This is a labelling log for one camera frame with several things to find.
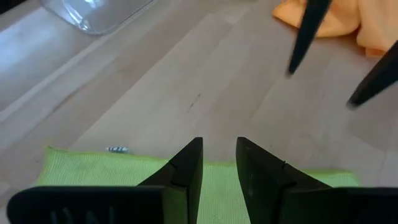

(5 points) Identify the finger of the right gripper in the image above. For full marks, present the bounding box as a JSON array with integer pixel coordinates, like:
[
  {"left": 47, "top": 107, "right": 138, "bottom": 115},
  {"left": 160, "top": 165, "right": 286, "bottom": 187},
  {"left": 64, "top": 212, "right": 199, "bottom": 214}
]
[
  {"left": 346, "top": 40, "right": 398, "bottom": 108},
  {"left": 287, "top": 0, "right": 332, "bottom": 75}
]

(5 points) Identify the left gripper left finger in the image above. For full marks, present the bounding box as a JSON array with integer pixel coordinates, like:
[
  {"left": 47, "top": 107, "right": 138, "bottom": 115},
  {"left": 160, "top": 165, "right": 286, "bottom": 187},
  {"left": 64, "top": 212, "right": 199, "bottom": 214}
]
[{"left": 6, "top": 136, "right": 203, "bottom": 224}]

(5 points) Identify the orange microfiber towel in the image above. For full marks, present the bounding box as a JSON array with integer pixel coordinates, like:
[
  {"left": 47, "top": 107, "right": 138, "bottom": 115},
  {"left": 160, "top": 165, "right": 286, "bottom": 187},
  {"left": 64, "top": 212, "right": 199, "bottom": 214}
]
[{"left": 272, "top": 0, "right": 398, "bottom": 58}]

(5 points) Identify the green microfiber towel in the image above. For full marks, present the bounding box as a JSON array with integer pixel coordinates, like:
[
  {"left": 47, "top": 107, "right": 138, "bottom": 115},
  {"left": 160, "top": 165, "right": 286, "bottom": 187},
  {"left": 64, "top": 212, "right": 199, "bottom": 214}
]
[{"left": 34, "top": 145, "right": 361, "bottom": 224}]

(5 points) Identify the clear plastic bin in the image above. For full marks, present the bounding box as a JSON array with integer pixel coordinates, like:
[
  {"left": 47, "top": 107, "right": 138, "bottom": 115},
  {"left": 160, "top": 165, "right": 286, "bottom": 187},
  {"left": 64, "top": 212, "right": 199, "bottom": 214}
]
[{"left": 40, "top": 0, "right": 159, "bottom": 35}]

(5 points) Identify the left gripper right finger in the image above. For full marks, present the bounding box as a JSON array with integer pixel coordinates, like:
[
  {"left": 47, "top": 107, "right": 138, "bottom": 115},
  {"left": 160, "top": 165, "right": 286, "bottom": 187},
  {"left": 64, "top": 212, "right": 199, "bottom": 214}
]
[{"left": 235, "top": 136, "right": 398, "bottom": 224}]

